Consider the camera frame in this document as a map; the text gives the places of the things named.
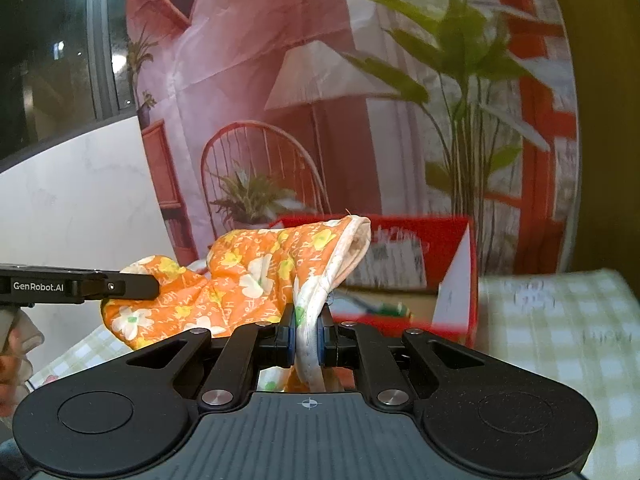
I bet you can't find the printed room scene backdrop cloth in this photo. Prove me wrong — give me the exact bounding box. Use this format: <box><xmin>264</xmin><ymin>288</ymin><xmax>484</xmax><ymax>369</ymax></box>
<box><xmin>125</xmin><ymin>0</ymin><xmax>581</xmax><ymax>277</ymax></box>

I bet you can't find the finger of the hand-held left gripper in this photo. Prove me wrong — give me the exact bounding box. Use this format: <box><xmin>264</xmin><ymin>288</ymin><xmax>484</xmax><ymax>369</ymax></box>
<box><xmin>77</xmin><ymin>271</ymin><xmax>162</xmax><ymax>304</ymax></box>

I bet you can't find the dark window with grey frame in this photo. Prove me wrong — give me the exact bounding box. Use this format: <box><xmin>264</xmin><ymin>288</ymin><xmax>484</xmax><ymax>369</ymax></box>
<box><xmin>0</xmin><ymin>0</ymin><xmax>140</xmax><ymax>175</ymax></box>

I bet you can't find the person's left hand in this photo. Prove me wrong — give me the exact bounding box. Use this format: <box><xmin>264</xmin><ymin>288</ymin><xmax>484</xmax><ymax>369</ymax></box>
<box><xmin>0</xmin><ymin>319</ymin><xmax>44</xmax><ymax>417</ymax></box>

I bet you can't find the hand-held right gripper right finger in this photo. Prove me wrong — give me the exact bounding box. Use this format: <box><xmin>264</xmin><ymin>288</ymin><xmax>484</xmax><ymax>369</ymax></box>
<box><xmin>319</xmin><ymin>304</ymin><xmax>496</xmax><ymax>411</ymax></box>

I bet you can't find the orange floral oven mitt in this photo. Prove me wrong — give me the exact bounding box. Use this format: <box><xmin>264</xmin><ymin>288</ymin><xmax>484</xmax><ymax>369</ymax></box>
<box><xmin>100</xmin><ymin>215</ymin><xmax>373</xmax><ymax>394</ymax></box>

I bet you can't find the red strawberry print cardboard box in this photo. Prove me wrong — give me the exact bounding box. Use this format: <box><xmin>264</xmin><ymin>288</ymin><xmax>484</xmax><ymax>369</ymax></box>
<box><xmin>267</xmin><ymin>213</ymin><xmax>479</xmax><ymax>349</ymax></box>

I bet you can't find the green white packet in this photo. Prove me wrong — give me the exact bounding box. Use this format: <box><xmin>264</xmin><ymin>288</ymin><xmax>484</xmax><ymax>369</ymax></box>
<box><xmin>345</xmin><ymin>294</ymin><xmax>413</xmax><ymax>319</ymax></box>

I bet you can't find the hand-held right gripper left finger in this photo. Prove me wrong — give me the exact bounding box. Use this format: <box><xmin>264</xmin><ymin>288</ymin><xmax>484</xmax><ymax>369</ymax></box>
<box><xmin>125</xmin><ymin>304</ymin><xmax>297</xmax><ymax>412</ymax></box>

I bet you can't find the green checked tablecloth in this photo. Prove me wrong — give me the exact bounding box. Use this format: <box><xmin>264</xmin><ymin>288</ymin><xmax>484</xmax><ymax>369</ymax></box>
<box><xmin>30</xmin><ymin>257</ymin><xmax>640</xmax><ymax>480</ymax></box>

